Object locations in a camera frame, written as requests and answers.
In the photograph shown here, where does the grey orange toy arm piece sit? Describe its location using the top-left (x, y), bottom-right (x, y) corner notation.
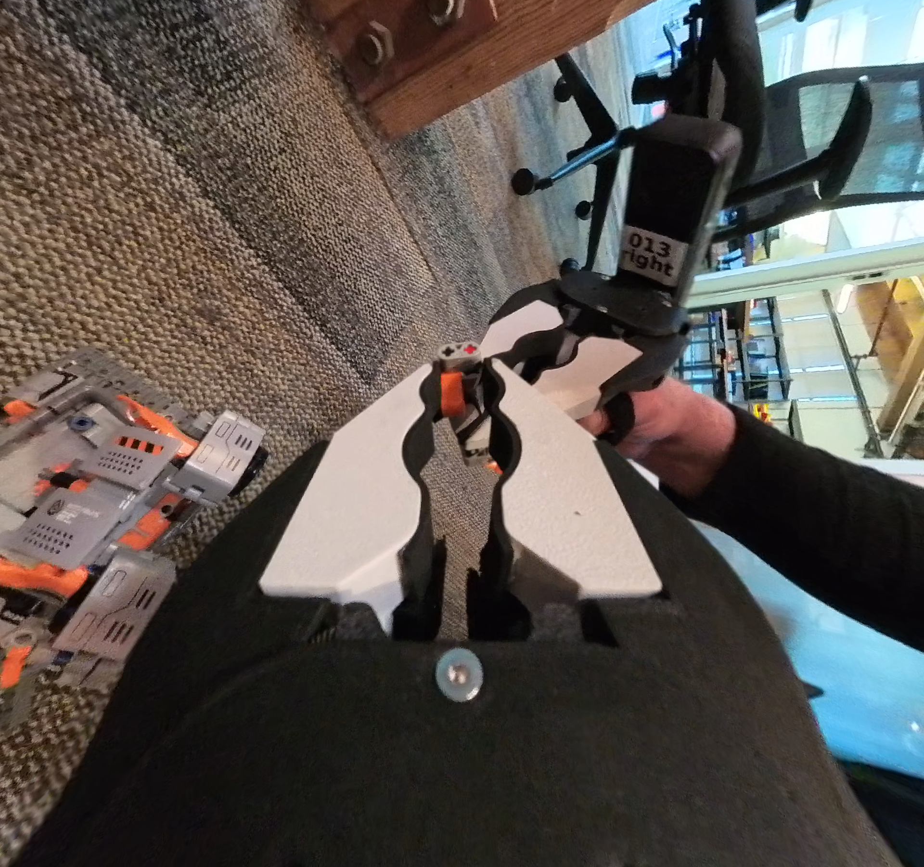
top-left (434, 340), bottom-right (506, 479)

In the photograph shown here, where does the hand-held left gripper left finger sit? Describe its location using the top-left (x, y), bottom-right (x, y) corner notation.
top-left (260, 362), bottom-right (443, 625)

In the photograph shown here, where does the wooden beam with bolts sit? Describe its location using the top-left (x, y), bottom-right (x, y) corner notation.
top-left (296, 0), bottom-right (760, 140)

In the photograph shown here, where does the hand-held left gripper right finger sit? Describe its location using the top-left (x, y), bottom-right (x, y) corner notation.
top-left (488, 359), bottom-right (667, 611)

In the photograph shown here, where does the tracked building-block toy robot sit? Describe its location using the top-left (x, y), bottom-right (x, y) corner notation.
top-left (0, 348), bottom-right (270, 698)

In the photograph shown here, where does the black mesh office chair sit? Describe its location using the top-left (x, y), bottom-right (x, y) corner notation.
top-left (513, 0), bottom-right (876, 273)

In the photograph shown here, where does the person's right forearm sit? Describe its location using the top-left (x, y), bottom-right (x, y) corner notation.
top-left (679, 405), bottom-right (924, 654)

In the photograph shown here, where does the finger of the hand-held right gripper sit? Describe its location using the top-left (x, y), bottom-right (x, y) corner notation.
top-left (532, 333), bottom-right (648, 423)
top-left (484, 294), bottom-right (581, 380)

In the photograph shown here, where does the person's right hand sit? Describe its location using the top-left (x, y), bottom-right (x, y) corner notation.
top-left (578, 374), bottom-right (740, 501)

